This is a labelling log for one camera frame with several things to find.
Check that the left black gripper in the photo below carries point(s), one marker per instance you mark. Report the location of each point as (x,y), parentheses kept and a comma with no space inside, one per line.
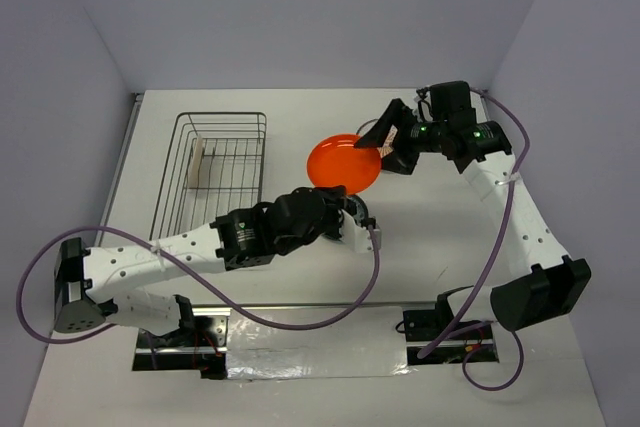
(335,201)

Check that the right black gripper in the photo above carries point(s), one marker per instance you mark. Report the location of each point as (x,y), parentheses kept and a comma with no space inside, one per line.
(377,134)

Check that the cream plate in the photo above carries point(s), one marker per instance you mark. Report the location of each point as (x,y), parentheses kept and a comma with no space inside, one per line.
(195,164)

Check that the orange sunburst plate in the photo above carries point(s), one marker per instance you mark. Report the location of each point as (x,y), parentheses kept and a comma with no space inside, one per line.
(386,149)

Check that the green plate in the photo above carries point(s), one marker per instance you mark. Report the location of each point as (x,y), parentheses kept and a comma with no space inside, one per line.
(356,208)

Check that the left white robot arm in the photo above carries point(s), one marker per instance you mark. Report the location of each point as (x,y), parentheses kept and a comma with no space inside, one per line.
(96,285)

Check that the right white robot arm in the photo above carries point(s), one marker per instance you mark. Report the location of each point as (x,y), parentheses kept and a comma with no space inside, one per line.
(547,282)

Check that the silver foil tape sheet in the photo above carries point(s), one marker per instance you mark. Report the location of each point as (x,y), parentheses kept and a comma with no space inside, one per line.
(363,344)

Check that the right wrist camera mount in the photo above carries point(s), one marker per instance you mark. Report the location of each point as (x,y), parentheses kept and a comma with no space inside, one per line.
(423,104)

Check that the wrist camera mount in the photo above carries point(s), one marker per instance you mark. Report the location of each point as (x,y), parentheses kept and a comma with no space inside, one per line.
(360,232)
(423,104)

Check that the grey wire dish rack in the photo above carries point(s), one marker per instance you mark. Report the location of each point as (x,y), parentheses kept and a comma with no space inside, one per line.
(231,173)

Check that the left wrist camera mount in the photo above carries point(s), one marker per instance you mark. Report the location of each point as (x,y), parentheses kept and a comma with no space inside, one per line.
(360,232)

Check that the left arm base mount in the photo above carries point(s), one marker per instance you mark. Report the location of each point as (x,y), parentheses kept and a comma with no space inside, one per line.
(202,350)

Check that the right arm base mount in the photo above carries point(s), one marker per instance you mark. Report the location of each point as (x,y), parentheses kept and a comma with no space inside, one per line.
(422,325)

